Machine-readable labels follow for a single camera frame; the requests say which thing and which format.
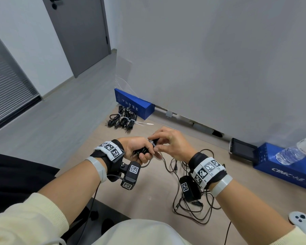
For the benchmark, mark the clear plastic water bottle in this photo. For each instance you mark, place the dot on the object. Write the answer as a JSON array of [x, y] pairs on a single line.
[[290, 153]]

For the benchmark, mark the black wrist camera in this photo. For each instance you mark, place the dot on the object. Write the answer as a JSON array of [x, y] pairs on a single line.
[[188, 188], [131, 176]]

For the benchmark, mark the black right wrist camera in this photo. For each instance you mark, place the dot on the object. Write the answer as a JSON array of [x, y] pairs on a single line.
[[188, 188]]

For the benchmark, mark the small black screen device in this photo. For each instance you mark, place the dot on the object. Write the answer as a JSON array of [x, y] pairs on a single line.
[[243, 150]]

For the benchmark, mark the person's right hand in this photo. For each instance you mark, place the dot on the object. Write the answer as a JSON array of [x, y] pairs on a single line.
[[176, 145]]

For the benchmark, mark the grey desk clamp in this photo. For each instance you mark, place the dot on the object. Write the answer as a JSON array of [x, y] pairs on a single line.
[[169, 114]]

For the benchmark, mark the grey window blinds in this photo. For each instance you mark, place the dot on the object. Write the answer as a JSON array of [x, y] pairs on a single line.
[[7, 86]]

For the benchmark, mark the grey left wristband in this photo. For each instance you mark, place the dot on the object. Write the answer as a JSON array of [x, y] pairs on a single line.
[[98, 169]]

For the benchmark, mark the black office chair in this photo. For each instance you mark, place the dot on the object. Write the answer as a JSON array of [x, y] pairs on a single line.
[[107, 214]]

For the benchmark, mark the grey door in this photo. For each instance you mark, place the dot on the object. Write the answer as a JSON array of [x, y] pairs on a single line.
[[79, 35]]

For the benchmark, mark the blue rectangular box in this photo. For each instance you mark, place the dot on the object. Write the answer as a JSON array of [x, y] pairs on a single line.
[[283, 170]]

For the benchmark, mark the white game controller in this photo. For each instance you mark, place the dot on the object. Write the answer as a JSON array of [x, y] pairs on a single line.
[[301, 219]]

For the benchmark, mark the grey wristband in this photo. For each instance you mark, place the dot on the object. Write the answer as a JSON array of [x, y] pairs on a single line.
[[221, 186], [98, 169]]

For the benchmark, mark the person's left forearm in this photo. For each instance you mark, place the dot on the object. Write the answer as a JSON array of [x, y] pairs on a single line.
[[71, 191]]

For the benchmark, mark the blue triangular box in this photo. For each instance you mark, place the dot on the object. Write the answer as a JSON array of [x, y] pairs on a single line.
[[135, 104]]

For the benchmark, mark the person's right forearm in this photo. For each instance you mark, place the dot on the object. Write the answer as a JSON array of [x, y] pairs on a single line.
[[250, 214]]

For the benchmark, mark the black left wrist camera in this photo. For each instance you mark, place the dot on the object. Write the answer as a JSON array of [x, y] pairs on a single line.
[[131, 176]]

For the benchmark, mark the grey right wristband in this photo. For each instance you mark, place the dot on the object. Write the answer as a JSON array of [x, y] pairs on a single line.
[[221, 186]]

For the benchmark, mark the person's cream sweater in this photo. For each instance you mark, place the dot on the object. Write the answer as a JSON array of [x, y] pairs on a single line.
[[142, 233]]

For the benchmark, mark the light wooden table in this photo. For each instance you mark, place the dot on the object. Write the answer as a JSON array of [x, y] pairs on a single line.
[[244, 181]]

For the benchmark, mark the person's left hand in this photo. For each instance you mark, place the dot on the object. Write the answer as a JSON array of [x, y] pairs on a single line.
[[135, 147]]

